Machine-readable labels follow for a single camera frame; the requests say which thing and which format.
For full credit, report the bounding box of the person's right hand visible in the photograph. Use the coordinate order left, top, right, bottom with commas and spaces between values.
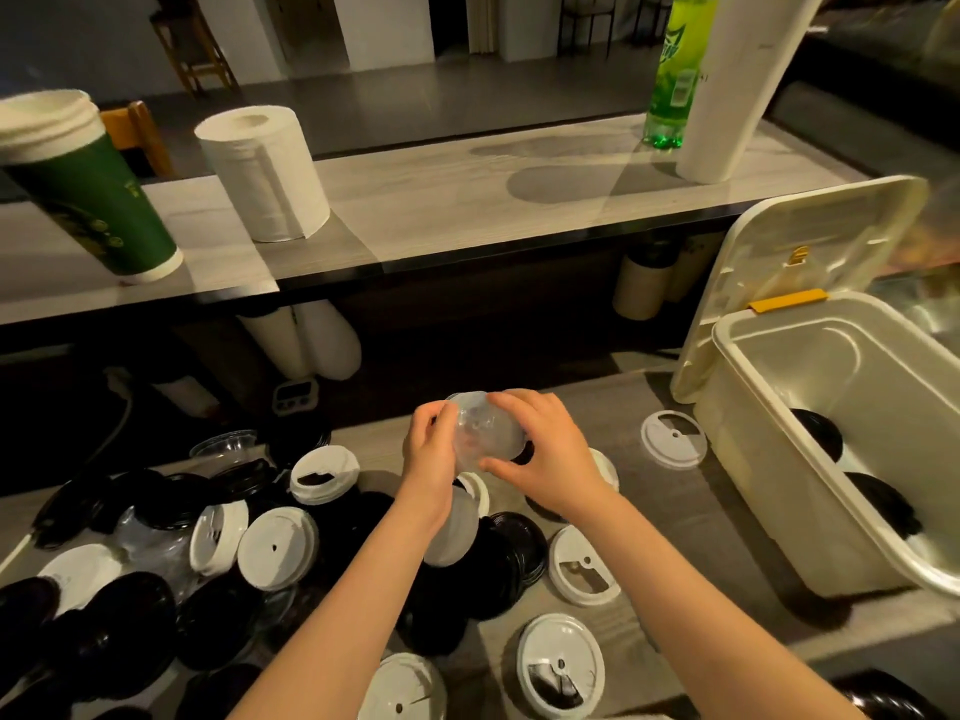
478, 389, 613, 522

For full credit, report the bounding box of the person's left hand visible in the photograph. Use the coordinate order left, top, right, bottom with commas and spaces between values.
397, 400, 463, 533

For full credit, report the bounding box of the pile of cup lids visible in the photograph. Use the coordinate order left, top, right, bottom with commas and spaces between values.
0, 408, 709, 720

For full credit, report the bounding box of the white plastic storage bin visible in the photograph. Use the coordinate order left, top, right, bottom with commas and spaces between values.
669, 175, 960, 601

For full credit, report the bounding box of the black cup lid with plug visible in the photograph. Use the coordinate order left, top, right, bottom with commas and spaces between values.
845, 471, 924, 539

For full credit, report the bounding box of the person's left forearm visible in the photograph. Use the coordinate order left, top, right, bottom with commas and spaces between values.
228, 501, 451, 720

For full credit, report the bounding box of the person's right forearm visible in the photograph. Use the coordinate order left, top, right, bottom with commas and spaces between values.
577, 490, 868, 720

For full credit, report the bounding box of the tall white paper cup stack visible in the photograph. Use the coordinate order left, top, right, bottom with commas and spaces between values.
674, 0, 826, 185

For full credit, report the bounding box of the green paper cup stack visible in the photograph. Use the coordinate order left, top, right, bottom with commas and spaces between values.
0, 89, 185, 286

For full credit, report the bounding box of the grey wooden table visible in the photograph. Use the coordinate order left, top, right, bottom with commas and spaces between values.
0, 351, 960, 720

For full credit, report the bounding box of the small digital timer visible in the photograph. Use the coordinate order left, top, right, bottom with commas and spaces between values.
271, 378, 320, 417

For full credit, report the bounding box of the grey bar counter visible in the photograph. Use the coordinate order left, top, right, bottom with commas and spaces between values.
0, 111, 871, 327

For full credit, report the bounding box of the white paper towel roll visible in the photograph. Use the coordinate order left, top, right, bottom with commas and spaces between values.
194, 104, 331, 243

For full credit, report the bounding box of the green plastic bottle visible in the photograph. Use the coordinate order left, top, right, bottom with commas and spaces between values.
642, 0, 721, 151

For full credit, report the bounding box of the black round base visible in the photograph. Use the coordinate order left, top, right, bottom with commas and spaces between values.
832, 669, 954, 720

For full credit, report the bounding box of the wooden chair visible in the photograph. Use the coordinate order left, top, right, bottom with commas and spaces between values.
101, 100, 175, 181

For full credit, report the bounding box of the black metal chair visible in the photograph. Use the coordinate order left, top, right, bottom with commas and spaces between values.
558, 0, 620, 57
633, 0, 676, 46

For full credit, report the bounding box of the white power cable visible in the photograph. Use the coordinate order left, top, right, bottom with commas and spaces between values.
0, 531, 35, 578

